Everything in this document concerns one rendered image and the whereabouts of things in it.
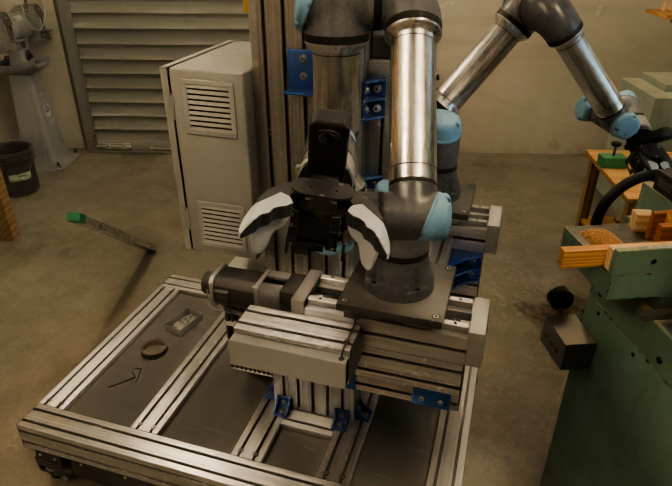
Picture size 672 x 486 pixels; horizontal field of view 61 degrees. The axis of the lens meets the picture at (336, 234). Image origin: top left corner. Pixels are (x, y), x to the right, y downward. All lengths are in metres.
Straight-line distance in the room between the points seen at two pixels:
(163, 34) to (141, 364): 2.68
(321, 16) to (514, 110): 3.40
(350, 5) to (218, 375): 1.32
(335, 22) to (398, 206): 0.34
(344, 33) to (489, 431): 1.49
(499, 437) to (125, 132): 3.41
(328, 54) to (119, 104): 3.53
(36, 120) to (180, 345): 2.60
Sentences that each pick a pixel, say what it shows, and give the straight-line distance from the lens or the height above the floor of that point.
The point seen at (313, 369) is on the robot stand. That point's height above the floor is 0.70.
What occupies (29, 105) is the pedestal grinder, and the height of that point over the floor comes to 0.44.
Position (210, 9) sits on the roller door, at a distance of 4.14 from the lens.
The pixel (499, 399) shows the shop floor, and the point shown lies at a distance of 2.24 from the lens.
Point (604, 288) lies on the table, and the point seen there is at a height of 0.86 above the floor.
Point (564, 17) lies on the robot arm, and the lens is 1.64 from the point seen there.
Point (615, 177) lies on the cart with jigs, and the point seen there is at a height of 0.53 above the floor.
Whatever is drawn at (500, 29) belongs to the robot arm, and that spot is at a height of 1.25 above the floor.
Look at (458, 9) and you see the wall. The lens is 4.11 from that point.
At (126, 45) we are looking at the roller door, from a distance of 4.35.
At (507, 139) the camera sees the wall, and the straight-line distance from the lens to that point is 4.40.
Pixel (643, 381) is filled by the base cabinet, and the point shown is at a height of 0.66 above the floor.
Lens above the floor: 1.52
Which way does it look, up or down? 29 degrees down
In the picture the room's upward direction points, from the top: straight up
